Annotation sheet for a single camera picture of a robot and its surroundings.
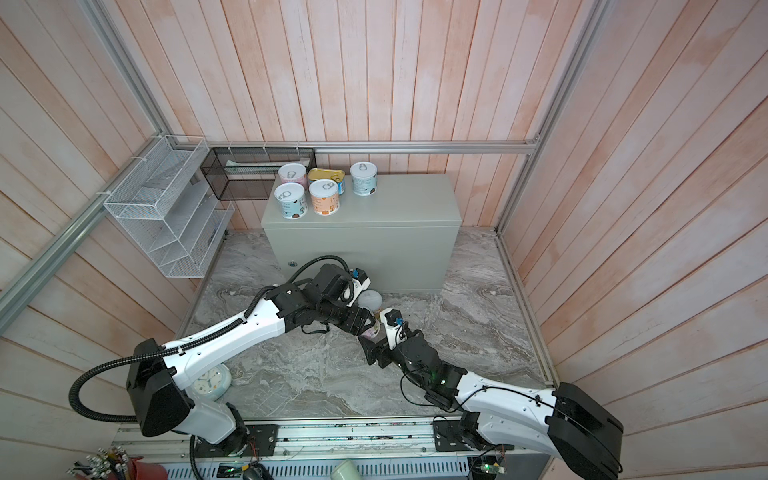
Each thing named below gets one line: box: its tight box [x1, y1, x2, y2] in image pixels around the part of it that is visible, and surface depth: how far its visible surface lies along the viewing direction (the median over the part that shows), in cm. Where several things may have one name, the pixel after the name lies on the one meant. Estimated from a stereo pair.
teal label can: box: [274, 182, 308, 220], surface depth 75 cm
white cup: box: [330, 458, 361, 480], surface depth 65 cm
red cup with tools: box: [66, 445, 169, 480], surface depth 59 cm
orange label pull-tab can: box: [309, 178, 340, 216], surface depth 76 cm
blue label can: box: [350, 161, 378, 197], surface depth 81 cm
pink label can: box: [278, 163, 308, 188], surface depth 81 cm
